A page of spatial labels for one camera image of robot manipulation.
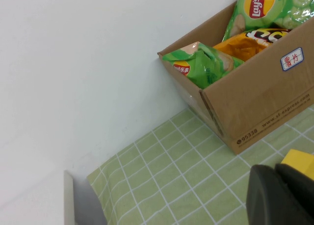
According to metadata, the cardboard box with F2 print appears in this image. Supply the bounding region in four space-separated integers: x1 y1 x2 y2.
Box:
157 0 314 155

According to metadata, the yellow foam cube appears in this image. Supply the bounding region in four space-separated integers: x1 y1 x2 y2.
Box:
281 149 314 181

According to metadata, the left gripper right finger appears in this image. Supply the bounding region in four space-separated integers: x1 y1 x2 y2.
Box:
274 163 314 215

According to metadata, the white label red two-character writing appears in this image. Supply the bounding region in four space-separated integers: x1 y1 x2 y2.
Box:
280 47 305 72

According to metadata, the large green Lay's chips bag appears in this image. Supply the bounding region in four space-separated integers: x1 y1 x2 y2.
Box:
222 0 314 42

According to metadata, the green checkered tablecloth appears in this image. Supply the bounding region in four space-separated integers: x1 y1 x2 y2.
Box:
86 104 314 225

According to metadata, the orange snack bag lion print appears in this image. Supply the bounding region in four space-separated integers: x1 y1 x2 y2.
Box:
212 27 292 62

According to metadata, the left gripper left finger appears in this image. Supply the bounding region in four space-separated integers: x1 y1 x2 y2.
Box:
246 164 314 225

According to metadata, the small green Lay's chips bag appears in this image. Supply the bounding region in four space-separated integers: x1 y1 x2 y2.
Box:
161 41 245 90

